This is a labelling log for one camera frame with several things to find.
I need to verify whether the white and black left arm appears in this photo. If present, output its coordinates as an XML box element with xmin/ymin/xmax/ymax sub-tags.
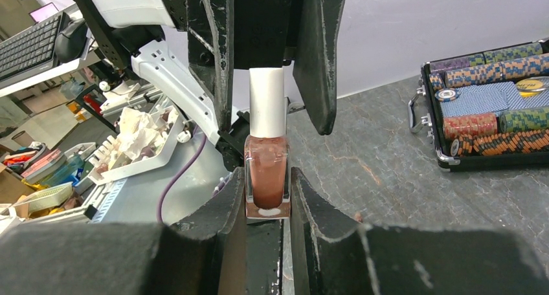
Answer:
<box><xmin>73</xmin><ymin>0</ymin><xmax>345</xmax><ymax>170</ymax></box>

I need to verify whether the white nail polish cap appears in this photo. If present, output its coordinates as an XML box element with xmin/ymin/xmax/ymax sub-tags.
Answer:
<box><xmin>249</xmin><ymin>68</ymin><xmax>286</xmax><ymax>138</ymax></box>

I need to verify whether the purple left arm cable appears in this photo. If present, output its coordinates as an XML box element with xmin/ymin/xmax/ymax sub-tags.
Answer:
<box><xmin>156</xmin><ymin>132</ymin><xmax>209</xmax><ymax>224</ymax></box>

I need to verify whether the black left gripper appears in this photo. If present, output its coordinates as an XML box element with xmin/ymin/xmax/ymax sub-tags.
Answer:
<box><xmin>162</xmin><ymin>0</ymin><xmax>345</xmax><ymax>135</ymax></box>

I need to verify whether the pink nail polish bottle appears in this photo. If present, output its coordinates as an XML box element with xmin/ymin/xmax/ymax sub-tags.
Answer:
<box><xmin>244</xmin><ymin>135</ymin><xmax>291</xmax><ymax>220</ymax></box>

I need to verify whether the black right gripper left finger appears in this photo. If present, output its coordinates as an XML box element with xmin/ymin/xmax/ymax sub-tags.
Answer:
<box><xmin>1</xmin><ymin>168</ymin><xmax>245</xmax><ymax>294</ymax></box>

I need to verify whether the black poker chip case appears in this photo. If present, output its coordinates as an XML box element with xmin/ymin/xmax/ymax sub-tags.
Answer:
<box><xmin>408</xmin><ymin>39</ymin><xmax>548</xmax><ymax>171</ymax></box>

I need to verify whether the white tray with tissues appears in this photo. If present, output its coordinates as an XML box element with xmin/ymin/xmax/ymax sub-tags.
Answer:
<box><xmin>88</xmin><ymin>105</ymin><xmax>193</xmax><ymax>185</ymax></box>

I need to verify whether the black keyboard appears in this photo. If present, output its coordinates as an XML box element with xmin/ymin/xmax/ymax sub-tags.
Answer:
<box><xmin>1</xmin><ymin>12</ymin><xmax>68</xmax><ymax>82</ymax></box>

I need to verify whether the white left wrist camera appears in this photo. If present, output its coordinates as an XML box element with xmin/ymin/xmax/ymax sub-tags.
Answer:
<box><xmin>92</xmin><ymin>0</ymin><xmax>175</xmax><ymax>28</ymax></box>

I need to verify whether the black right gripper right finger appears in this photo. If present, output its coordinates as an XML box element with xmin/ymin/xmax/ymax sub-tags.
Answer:
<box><xmin>291</xmin><ymin>168</ymin><xmax>548</xmax><ymax>294</ymax></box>

